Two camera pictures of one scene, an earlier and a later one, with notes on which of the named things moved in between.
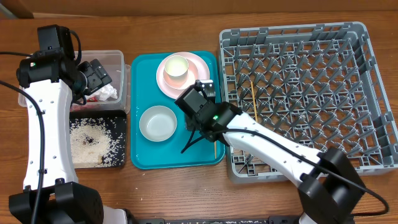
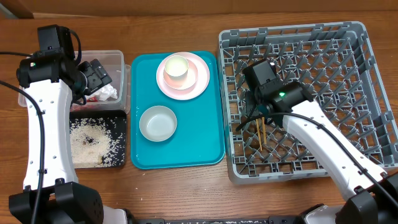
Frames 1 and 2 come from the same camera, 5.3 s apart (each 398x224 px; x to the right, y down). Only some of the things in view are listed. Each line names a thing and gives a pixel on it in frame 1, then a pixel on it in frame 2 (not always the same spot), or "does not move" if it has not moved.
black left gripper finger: (92, 80) does not move
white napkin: (104, 93) does not move
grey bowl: (158, 123) does not move
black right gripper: (194, 123) -> (252, 98)
